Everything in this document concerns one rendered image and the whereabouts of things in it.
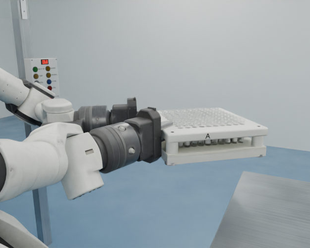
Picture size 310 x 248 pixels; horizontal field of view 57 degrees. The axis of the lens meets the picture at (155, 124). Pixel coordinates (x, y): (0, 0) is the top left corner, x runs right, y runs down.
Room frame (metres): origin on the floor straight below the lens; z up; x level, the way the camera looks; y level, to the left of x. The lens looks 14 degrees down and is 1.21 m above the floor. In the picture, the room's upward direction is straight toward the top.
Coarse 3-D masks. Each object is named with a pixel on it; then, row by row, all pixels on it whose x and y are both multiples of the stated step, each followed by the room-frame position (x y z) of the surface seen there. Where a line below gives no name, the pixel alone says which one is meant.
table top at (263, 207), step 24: (240, 192) 0.68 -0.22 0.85; (264, 192) 0.68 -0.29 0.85; (288, 192) 0.68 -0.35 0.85; (240, 216) 0.57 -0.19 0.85; (264, 216) 0.57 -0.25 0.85; (288, 216) 0.57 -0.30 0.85; (216, 240) 0.49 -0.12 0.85; (240, 240) 0.49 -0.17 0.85; (264, 240) 0.49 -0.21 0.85; (288, 240) 0.49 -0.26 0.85
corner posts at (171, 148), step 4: (256, 136) 0.64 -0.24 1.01; (260, 136) 0.64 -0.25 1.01; (252, 140) 0.65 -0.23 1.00; (256, 140) 0.64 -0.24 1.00; (260, 140) 0.64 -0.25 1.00; (168, 144) 0.59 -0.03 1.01; (172, 144) 0.59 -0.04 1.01; (176, 144) 0.59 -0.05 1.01; (252, 144) 0.65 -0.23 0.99; (256, 144) 0.64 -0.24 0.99; (260, 144) 0.64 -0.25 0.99; (168, 148) 0.59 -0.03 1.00; (172, 148) 0.59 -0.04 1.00; (176, 148) 0.59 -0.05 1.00; (168, 152) 0.59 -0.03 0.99; (172, 152) 0.59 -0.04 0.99; (176, 152) 0.59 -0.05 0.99
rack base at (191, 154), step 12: (204, 144) 0.65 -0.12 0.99; (228, 144) 0.65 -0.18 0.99; (240, 144) 0.65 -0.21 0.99; (168, 156) 0.58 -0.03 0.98; (180, 156) 0.59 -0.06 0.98; (192, 156) 0.59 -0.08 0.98; (204, 156) 0.60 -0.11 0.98; (216, 156) 0.61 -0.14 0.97; (228, 156) 0.62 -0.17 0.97; (240, 156) 0.62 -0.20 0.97; (252, 156) 0.63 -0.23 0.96
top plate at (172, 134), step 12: (168, 120) 0.71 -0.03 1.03; (168, 132) 0.60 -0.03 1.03; (180, 132) 0.60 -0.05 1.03; (192, 132) 0.60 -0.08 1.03; (204, 132) 0.60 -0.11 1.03; (216, 132) 0.61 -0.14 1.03; (228, 132) 0.61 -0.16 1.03; (240, 132) 0.62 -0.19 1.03; (252, 132) 0.63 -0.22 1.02; (264, 132) 0.64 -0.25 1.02
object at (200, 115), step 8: (168, 112) 0.77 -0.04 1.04; (176, 112) 0.76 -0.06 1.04; (184, 112) 0.76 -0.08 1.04; (192, 112) 0.76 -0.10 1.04; (200, 112) 0.76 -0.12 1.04; (208, 112) 0.76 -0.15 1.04; (216, 112) 0.76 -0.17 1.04; (184, 120) 0.67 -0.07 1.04; (192, 120) 0.69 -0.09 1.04; (200, 120) 0.68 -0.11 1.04; (208, 120) 0.68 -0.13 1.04; (216, 120) 0.69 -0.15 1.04; (224, 120) 0.67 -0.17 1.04; (232, 120) 0.68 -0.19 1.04
